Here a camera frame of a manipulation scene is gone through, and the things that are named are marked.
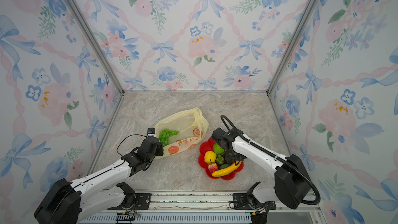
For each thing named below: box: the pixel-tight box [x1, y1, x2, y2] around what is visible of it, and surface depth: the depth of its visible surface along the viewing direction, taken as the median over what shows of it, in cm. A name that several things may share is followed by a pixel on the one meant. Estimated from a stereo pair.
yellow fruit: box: [204, 150, 217, 164], surface depth 85 cm
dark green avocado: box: [219, 163, 231, 170], surface depth 82 cm
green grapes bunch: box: [158, 128, 180, 147], surface depth 94 cm
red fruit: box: [208, 162, 219, 174], surface depth 80 cm
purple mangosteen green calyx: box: [216, 154, 225, 165], surface depth 83 cm
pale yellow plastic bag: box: [153, 107, 210, 160], surface depth 95 cm
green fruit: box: [212, 143, 225, 156], surface depth 87 cm
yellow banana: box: [211, 160, 243, 177], surface depth 76 cm
